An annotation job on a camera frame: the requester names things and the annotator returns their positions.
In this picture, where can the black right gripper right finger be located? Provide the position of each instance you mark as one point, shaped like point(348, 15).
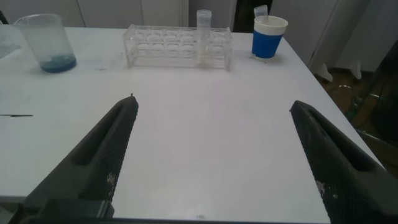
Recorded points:
point(345, 174)

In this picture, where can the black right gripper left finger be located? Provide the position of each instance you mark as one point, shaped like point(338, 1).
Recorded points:
point(90, 168)

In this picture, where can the clear graduated plastic test tube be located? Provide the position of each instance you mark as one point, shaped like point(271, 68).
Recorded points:
point(261, 12)

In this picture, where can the clear plastic beaker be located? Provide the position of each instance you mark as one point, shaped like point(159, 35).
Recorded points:
point(46, 40)

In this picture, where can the clear acrylic test tube rack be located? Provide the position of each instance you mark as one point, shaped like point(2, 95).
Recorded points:
point(164, 46)

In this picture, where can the test tube with yellowish pigment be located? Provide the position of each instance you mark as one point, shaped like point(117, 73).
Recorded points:
point(204, 31)

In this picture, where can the white partition foot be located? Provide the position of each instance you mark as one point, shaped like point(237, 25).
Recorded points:
point(357, 70)
point(325, 73)

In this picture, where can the blue banded white paper cup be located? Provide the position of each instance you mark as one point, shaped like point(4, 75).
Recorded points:
point(266, 43)

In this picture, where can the metal frame stand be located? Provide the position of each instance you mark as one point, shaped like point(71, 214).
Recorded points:
point(385, 118)

